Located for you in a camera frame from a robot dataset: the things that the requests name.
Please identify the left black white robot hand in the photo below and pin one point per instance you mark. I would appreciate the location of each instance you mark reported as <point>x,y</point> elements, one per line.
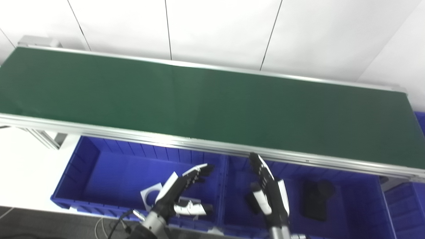
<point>166,192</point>

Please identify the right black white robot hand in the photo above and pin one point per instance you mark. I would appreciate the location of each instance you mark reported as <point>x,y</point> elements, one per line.
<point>274,202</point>

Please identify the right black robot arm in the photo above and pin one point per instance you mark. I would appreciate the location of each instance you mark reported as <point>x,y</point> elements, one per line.
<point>279,234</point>

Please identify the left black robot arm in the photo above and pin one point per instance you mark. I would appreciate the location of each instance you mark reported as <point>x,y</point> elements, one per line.
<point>149,227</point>

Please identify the black cylinder block part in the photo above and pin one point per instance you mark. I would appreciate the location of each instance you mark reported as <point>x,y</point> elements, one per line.
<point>315,205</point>

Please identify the large blue plastic bin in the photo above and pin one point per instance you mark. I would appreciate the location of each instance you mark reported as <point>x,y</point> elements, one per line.
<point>109,172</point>
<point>405,212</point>
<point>352,205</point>

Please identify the green conveyor belt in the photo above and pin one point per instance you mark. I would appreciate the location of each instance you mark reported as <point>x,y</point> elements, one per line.
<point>199,99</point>
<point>132,136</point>

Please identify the aluminium conveyor leg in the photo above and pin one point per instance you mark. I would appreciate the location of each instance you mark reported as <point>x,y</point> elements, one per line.
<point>49,139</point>

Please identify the grey conveyor motor box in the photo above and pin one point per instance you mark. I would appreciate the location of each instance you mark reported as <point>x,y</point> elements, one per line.
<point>40,40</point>

